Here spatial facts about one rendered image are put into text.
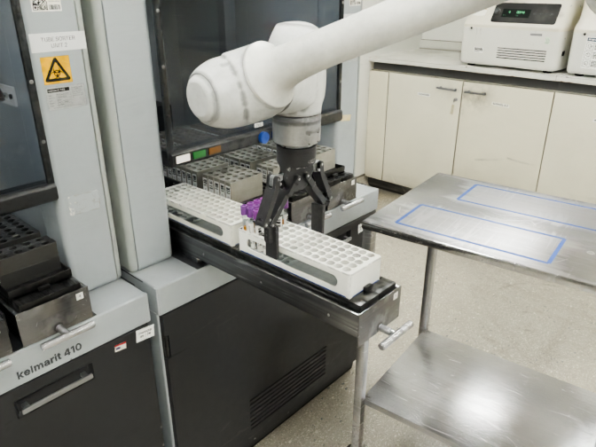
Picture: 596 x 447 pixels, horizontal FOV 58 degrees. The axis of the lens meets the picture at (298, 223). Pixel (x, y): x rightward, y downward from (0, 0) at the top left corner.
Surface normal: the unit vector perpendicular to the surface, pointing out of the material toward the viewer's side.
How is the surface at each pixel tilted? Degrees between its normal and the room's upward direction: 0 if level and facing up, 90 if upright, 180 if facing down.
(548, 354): 0
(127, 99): 90
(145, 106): 90
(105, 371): 90
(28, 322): 90
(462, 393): 0
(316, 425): 0
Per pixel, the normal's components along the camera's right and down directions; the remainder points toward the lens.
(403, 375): 0.00, -0.91
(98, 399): 0.74, 0.27
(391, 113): -0.68, 0.30
